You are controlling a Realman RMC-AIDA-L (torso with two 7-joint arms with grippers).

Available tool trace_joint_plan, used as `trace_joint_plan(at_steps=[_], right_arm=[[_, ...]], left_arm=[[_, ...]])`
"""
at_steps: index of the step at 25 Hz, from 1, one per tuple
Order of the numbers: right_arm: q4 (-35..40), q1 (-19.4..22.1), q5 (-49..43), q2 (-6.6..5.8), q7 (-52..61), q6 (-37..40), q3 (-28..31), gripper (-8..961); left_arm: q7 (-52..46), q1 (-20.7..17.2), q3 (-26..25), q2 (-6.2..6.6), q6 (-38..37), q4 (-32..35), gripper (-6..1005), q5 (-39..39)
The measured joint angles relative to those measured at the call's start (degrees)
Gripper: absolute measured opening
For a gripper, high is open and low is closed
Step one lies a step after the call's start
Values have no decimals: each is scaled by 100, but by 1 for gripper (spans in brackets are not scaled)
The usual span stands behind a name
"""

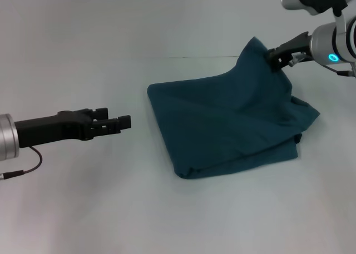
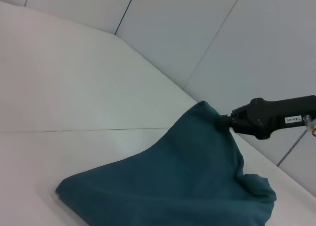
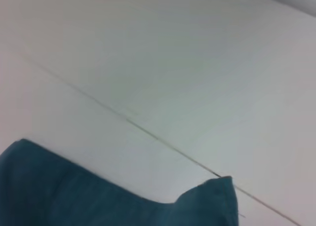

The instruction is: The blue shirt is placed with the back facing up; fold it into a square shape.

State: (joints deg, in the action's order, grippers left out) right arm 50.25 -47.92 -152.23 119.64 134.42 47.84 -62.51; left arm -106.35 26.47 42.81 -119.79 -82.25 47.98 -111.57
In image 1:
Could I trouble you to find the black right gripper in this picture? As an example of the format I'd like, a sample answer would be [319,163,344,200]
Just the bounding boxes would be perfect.
[263,31,314,73]

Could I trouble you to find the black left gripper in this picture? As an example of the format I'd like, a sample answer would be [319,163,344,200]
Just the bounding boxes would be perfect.
[13,107,132,149]

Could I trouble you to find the teal blue t-shirt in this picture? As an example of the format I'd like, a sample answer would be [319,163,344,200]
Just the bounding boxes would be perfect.
[146,36,321,180]

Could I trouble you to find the clear cable plug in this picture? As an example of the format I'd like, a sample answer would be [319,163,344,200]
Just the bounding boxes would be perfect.
[288,52,306,67]

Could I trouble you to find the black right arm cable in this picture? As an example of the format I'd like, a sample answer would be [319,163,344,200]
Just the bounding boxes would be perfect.
[322,61,356,78]

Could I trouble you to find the red black left arm cable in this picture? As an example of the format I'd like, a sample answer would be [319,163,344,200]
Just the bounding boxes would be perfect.
[0,145,43,181]

